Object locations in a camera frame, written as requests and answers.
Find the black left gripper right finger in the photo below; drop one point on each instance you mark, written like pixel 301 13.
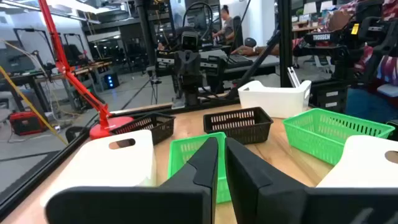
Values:
pixel 267 199

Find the black tripod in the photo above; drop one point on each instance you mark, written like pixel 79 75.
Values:
pixel 153 82

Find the black slotted plastic basket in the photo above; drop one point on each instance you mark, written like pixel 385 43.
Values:
pixel 155 129
pixel 239 130

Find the green slotted plastic basket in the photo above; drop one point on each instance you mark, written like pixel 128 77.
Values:
pixel 183 152
pixel 317 140

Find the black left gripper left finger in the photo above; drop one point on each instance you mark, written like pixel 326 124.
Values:
pixel 186 199

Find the seated person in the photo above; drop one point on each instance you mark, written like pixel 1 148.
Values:
pixel 228 26

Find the black drawer unit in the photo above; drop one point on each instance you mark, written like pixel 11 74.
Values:
pixel 329 96

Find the black aluminium table frame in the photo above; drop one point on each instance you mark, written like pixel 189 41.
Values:
pixel 285 46

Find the black computer with blue lights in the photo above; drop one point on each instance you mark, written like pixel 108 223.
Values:
pixel 111 81

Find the person in plaid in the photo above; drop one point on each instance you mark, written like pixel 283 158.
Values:
pixel 390 62

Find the red desk lamp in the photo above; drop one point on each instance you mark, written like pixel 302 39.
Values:
pixel 66 70

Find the black keyboard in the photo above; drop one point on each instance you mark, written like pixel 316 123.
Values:
pixel 239 59

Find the person's hand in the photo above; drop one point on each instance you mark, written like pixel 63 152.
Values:
pixel 245 50

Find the red box on floor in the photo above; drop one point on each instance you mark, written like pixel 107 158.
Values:
pixel 26 123

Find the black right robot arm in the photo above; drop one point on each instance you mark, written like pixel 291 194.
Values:
pixel 191 88

